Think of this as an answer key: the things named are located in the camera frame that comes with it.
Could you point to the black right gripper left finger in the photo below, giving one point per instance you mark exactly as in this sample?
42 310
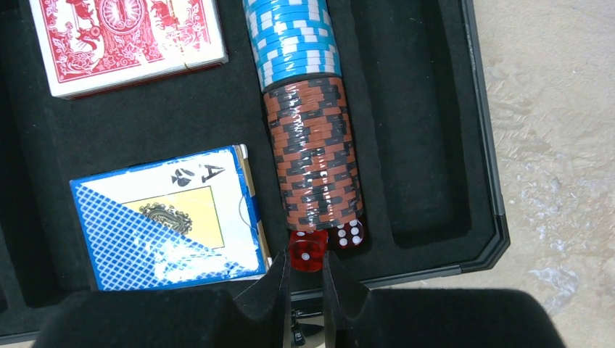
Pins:
260 316

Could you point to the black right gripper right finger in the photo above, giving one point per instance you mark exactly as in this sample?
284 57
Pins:
356 316

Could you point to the red die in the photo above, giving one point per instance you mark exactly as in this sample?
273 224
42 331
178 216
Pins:
348 236
307 250

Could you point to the black poker set case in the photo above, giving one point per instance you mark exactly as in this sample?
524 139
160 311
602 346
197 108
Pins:
420 119

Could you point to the blue poker chip stack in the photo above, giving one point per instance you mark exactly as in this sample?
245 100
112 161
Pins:
291 39

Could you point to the blue playing card deck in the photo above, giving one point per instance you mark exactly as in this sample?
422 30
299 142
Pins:
186 221

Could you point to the red playing card deck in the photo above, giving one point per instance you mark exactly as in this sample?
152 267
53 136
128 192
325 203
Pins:
89 47

